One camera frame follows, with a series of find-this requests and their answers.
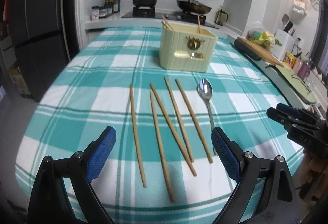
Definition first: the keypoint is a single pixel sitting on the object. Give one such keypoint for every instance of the teal white plaid tablecloth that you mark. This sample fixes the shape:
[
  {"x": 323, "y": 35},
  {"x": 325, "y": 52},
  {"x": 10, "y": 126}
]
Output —
[{"x": 92, "y": 92}]

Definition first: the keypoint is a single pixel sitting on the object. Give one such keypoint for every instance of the spice jar rack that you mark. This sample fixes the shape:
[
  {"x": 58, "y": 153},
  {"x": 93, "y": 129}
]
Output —
[{"x": 100, "y": 12}]

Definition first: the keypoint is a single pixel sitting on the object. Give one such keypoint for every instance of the person's right hand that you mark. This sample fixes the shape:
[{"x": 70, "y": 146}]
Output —
[{"x": 309, "y": 166}]

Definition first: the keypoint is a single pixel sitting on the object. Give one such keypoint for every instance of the white knife utensil holder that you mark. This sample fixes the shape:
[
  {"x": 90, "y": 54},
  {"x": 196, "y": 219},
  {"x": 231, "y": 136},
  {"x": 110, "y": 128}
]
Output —
[{"x": 283, "y": 35}]

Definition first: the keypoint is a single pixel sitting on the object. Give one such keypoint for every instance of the black refrigerator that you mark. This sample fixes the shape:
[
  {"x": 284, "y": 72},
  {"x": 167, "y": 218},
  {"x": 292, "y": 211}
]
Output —
[{"x": 44, "y": 38}]

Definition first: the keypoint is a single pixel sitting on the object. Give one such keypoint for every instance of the small steel spoon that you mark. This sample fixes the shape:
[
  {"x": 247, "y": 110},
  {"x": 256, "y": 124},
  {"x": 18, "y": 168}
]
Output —
[{"x": 196, "y": 55}]

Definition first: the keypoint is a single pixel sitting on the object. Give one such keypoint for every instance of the hanging plastic bag pack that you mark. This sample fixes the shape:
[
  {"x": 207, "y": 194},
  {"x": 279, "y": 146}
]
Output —
[{"x": 301, "y": 6}]

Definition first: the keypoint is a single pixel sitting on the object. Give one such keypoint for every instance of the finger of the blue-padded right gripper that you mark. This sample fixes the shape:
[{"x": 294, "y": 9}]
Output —
[
  {"x": 292, "y": 110},
  {"x": 280, "y": 117}
]

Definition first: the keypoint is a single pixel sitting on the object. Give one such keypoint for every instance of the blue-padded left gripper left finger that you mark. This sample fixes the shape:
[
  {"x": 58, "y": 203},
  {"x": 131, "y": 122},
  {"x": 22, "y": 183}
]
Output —
[{"x": 89, "y": 163}]

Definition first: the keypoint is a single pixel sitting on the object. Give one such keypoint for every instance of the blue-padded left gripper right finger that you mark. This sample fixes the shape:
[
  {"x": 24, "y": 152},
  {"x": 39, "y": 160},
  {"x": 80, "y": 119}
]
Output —
[{"x": 235, "y": 161}]

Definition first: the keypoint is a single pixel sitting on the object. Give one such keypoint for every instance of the condiment bottles group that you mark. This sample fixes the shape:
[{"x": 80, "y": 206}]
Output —
[{"x": 113, "y": 6}]

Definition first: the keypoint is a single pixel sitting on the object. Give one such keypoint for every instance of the wooden chopstick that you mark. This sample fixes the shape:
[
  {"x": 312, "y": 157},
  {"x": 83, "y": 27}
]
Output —
[
  {"x": 167, "y": 23},
  {"x": 179, "y": 119},
  {"x": 195, "y": 120},
  {"x": 165, "y": 168},
  {"x": 173, "y": 131},
  {"x": 199, "y": 24},
  {"x": 136, "y": 139}
]

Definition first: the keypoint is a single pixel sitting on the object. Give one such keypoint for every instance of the yellow food packet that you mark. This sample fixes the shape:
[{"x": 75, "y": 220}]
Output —
[{"x": 289, "y": 60}]

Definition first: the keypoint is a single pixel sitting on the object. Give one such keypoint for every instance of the large steel spoon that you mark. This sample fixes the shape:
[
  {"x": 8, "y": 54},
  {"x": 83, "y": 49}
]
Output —
[{"x": 205, "y": 92}]

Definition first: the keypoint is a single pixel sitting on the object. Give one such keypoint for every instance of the wooden cutting board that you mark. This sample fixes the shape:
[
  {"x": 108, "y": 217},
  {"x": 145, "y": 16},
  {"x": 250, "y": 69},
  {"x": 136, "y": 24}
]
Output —
[{"x": 255, "y": 51}]

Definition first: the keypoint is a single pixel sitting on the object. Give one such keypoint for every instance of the bag of sponges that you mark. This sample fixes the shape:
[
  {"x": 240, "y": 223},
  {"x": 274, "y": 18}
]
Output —
[{"x": 260, "y": 36}]

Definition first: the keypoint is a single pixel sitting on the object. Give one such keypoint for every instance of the cream plastic utensil holder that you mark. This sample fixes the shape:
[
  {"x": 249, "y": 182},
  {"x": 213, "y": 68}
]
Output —
[{"x": 177, "y": 45}]

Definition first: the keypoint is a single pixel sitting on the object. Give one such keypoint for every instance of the dark wok glass lid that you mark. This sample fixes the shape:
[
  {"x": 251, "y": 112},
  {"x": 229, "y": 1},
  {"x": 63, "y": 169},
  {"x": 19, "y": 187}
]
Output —
[{"x": 193, "y": 6}]

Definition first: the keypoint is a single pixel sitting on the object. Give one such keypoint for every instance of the black gas cooktop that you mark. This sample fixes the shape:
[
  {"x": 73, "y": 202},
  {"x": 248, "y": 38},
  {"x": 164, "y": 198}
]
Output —
[{"x": 152, "y": 13}]

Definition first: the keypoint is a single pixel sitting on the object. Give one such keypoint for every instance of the dark glass pitcher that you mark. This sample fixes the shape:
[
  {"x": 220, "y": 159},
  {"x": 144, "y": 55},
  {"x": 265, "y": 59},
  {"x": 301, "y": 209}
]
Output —
[{"x": 221, "y": 17}]

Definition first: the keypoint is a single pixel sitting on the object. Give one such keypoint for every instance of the purple cup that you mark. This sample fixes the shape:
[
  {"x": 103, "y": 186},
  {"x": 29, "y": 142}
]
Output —
[{"x": 304, "y": 71}]

